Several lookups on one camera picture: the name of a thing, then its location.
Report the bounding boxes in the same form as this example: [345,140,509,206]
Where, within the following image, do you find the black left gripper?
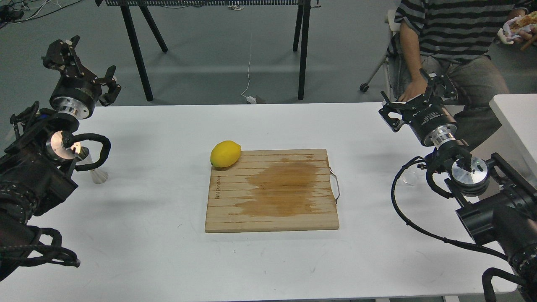
[42,36,122,119]

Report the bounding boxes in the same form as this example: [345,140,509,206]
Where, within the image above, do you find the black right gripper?
[378,68,459,147]

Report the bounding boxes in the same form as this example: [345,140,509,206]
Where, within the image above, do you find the small clear glass beaker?
[401,167,419,186]

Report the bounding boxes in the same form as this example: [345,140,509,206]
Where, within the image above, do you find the steel double jigger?
[78,146,109,184]

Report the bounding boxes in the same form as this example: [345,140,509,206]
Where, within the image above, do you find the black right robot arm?
[379,72,537,302]

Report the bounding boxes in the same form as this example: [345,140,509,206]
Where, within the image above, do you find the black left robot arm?
[0,36,121,280]

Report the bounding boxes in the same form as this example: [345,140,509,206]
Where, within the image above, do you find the person in striped shirt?
[391,0,531,150]

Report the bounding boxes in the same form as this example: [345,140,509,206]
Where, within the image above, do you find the white office chair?
[359,10,400,98]

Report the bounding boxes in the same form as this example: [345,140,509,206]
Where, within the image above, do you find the white side table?
[490,94,537,187]

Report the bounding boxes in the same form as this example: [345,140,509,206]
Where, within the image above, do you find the black metal background table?
[96,0,322,105]

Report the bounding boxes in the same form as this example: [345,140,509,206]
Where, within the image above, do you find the yellow lemon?
[210,140,242,168]

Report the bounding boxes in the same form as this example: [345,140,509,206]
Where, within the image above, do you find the wooden cutting board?
[205,149,339,233]

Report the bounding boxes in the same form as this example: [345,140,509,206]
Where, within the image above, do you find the tangled cables on floor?
[0,0,84,26]

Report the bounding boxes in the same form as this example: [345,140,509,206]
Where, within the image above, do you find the white cable with plug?
[241,29,266,105]

